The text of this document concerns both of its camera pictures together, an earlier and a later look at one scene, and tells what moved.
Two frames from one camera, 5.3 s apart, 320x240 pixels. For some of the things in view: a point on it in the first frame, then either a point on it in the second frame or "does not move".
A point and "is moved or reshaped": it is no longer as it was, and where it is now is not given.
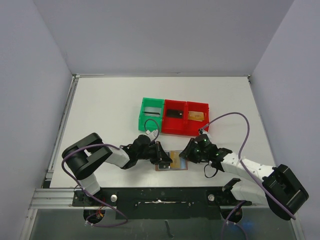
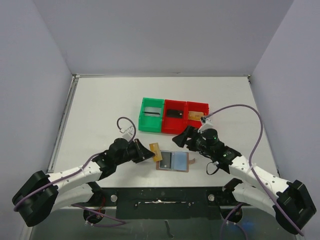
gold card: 175,155 is moved or reshaped
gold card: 196,116 does not move
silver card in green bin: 152,112 does not move
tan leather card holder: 178,163 does not move
